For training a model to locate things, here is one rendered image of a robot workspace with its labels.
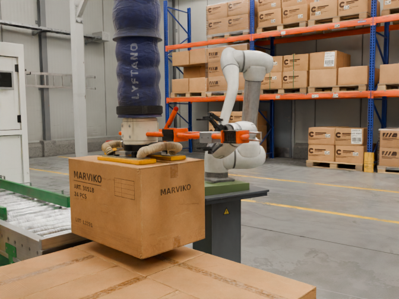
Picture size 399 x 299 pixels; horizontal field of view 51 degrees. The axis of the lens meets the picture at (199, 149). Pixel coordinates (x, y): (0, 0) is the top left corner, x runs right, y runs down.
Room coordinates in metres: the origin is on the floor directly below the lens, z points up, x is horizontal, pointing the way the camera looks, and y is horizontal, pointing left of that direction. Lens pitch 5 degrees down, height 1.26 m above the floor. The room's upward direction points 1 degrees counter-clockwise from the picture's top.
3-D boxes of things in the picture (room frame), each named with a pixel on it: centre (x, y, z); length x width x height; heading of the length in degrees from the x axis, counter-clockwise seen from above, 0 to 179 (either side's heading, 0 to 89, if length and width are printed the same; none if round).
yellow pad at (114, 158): (1.98, 0.36, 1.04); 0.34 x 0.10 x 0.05; 46
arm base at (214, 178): (2.71, -0.10, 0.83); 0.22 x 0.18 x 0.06; 35
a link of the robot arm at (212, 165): (2.70, -0.12, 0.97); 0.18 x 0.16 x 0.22; 98
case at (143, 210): (2.09, 0.33, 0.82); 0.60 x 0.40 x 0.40; 46
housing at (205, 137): (1.72, -0.05, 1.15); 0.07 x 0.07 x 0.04; 46
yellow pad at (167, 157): (2.11, 0.22, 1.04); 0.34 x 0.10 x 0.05; 46
